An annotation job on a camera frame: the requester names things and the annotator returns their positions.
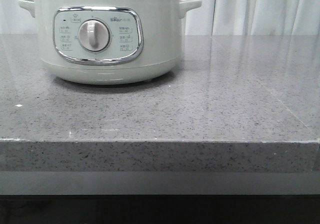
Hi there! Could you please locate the white pleated curtain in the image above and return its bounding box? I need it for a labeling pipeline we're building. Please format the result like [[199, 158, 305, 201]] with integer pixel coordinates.
[[0, 0, 320, 36]]

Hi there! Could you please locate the pale green electric cooking pot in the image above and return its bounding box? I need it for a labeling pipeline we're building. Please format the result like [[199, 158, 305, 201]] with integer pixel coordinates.
[[18, 0, 202, 85]]

